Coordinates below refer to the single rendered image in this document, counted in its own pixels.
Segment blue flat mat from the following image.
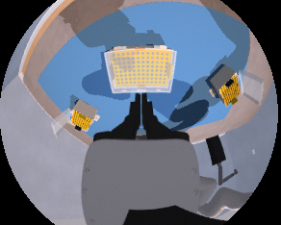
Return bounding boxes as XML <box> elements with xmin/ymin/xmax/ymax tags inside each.
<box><xmin>38</xmin><ymin>2</ymin><xmax>249</xmax><ymax>138</ymax></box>

